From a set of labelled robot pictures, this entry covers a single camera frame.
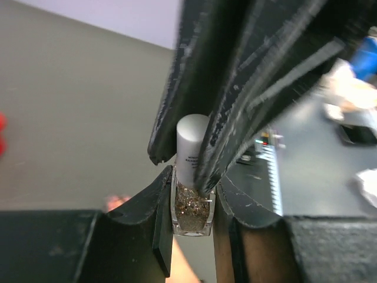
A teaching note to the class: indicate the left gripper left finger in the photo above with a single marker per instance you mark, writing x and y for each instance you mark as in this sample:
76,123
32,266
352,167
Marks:
132,243

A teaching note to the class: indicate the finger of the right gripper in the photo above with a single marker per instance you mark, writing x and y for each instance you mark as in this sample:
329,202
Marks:
208,33
280,43

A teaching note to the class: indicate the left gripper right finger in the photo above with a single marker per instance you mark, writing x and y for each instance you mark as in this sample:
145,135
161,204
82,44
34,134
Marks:
253,244

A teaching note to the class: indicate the glitter nail polish bottle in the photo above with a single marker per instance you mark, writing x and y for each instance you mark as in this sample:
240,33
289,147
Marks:
191,214

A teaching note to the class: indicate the white nail polish cap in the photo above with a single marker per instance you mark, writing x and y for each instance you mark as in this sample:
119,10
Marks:
190,133

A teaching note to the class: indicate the mannequin hand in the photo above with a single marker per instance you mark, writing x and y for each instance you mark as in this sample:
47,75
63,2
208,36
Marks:
181,271

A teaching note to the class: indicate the red plastic tray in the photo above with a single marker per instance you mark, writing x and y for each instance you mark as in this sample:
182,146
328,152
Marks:
3,123

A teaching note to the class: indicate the slotted cable duct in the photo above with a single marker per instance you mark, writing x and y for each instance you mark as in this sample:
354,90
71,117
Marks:
266,145

